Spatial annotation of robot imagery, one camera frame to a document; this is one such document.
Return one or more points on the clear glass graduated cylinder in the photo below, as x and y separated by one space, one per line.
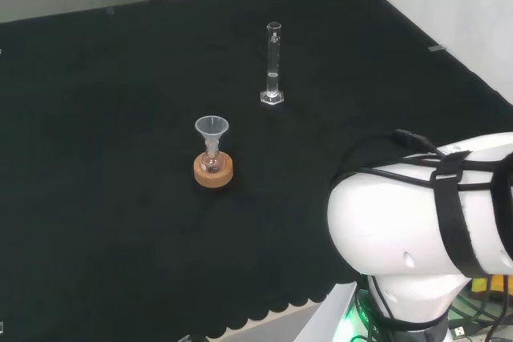
271 95

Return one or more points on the small round-bottom glass flask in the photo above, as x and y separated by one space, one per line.
211 163

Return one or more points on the clear plastic funnel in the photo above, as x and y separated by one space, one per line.
211 127

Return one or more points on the black bench cloth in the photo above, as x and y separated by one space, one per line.
120 198

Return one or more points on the pale white board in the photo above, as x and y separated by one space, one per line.
332 310

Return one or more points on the clear cloth clip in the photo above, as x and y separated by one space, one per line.
187 338
437 48

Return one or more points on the yellow stop button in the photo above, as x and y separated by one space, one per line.
479 286

